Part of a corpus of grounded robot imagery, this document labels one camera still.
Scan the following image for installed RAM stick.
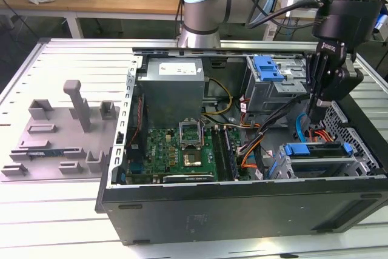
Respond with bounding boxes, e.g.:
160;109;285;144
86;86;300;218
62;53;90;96
223;127;239;180

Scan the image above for orange red wire bundle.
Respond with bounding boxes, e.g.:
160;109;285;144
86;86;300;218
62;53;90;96
241;122;264;170

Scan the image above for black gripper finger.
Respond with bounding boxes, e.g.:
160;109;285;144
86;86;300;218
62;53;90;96
314;58;346;123
304;52;322;121

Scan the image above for hard disk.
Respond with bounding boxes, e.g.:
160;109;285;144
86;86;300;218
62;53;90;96
269;142;354;180

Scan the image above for metal disk bay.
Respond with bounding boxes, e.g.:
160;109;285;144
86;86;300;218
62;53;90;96
266;142;380;181

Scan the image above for grey parts rack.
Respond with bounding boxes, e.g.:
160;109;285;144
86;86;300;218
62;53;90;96
0;79;121;183

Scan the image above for loose RAM stick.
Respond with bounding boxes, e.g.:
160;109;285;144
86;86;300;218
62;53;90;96
28;149;66;157

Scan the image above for CPU socket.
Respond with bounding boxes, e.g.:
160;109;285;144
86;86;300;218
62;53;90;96
178;118;203;150

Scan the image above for silver power supply unit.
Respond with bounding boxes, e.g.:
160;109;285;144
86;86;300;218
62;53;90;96
136;58;207;129

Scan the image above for orange disk power wire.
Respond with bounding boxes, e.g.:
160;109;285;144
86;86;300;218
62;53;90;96
309;127;336;145

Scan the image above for black cable bundle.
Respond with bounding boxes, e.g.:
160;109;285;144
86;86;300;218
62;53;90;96
238;93;312;154

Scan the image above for short blue data cable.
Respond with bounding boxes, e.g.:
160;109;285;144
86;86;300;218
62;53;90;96
241;154;258;167

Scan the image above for green motherboard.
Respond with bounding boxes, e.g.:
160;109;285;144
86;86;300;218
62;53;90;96
124;126;253;186

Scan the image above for blue plastic drive bracket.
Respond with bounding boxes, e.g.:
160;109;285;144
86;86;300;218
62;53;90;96
253;55;287;82

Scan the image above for black PC case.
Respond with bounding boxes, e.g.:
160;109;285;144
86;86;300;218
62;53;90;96
95;47;388;246

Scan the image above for black RAM slot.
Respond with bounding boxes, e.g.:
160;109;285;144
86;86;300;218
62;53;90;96
211;127;226;181
218;127;233;181
215;127;230;181

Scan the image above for yellow black power wires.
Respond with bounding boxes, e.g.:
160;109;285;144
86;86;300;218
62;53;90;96
202;76;233;119

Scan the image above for metal drive cage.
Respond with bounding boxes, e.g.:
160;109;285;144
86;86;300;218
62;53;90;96
244;55;313;116

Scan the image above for wooden desk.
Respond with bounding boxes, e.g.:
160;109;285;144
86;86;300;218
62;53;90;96
0;0;388;40

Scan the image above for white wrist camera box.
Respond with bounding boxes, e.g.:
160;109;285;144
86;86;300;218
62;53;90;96
280;0;321;19

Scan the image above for locking lever wire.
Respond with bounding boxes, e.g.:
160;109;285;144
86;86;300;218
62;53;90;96
199;118;206;149

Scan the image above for black graphics card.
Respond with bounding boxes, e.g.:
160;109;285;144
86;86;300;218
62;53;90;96
124;172;215;186

